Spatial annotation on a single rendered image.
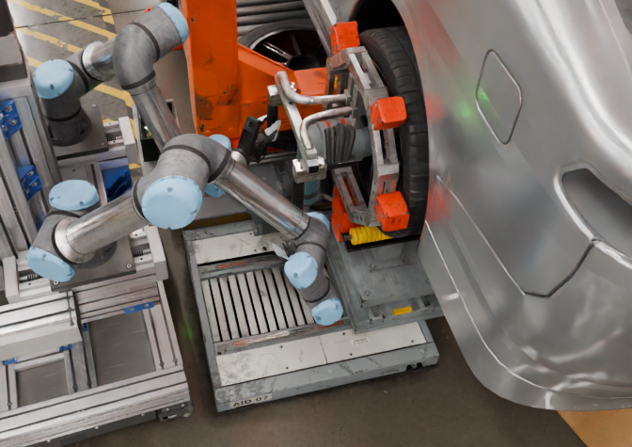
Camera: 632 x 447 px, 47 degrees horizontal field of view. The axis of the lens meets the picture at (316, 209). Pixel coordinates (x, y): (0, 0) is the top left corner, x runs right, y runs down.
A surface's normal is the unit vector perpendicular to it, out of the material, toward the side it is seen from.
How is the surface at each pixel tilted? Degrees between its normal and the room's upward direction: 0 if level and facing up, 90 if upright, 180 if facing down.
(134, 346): 0
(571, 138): 80
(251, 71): 90
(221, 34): 90
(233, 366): 0
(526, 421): 0
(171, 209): 85
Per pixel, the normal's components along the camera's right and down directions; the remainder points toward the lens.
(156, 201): -0.03, 0.69
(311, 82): 0.05, -0.66
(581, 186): 0.38, -0.50
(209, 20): 0.26, 0.73
